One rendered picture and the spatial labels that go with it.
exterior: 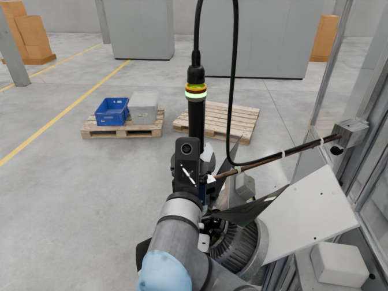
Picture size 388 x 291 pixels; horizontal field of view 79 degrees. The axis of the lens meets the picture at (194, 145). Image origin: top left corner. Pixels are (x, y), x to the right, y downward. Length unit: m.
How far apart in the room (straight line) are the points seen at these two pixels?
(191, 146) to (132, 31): 7.53
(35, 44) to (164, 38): 3.72
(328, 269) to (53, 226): 2.30
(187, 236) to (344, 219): 0.53
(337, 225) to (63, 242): 2.21
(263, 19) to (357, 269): 5.37
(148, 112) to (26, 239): 2.07
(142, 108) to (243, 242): 2.90
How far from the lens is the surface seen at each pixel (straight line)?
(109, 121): 3.75
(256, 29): 6.00
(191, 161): 0.44
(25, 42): 8.80
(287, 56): 6.26
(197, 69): 0.47
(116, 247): 2.33
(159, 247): 0.37
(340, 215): 0.82
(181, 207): 0.41
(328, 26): 8.52
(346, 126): 0.98
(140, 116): 3.62
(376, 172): 1.24
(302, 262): 1.27
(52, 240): 2.60
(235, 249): 0.86
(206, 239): 0.84
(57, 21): 14.91
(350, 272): 1.20
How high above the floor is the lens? 1.88
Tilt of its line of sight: 34 degrees down
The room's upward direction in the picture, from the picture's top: straight up
